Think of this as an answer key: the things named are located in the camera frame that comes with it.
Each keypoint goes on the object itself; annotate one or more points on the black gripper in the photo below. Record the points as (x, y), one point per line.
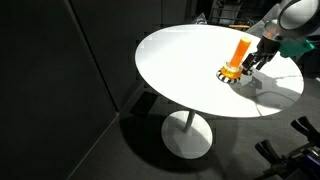
(266, 50)

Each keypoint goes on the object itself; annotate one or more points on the orange ring holder post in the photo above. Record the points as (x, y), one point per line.
(231, 72)

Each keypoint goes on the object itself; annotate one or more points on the white round table base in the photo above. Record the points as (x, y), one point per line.
(186, 134)

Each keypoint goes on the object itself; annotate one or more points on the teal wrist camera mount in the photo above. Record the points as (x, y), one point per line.
(291, 48)

